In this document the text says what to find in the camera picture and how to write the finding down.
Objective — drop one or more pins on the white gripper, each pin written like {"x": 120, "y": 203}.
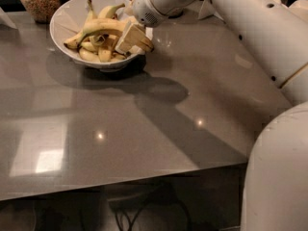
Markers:
{"x": 143, "y": 11}

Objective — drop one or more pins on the large top yellow banana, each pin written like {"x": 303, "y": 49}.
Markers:
{"x": 103, "y": 26}

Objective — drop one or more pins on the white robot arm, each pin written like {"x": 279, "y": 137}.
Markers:
{"x": 276, "y": 180}

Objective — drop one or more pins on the bottom middle banana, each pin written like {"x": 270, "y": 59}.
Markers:
{"x": 104, "y": 54}

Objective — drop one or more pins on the curved banana back right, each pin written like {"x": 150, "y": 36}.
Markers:
{"x": 110, "y": 11}

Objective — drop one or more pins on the bottom left small banana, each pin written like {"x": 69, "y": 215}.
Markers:
{"x": 88, "y": 56}

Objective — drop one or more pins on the upright banana at back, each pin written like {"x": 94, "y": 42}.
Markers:
{"x": 91, "y": 13}

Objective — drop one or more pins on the white ceramic bowl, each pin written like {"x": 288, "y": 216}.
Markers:
{"x": 68, "y": 21}

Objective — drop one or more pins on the white paper sign stand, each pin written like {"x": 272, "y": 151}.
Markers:
{"x": 208, "y": 9}

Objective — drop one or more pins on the glass jar of cereal left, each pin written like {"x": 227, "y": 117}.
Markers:
{"x": 41, "y": 10}

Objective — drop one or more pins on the white card left edge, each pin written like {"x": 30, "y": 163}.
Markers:
{"x": 5, "y": 20}

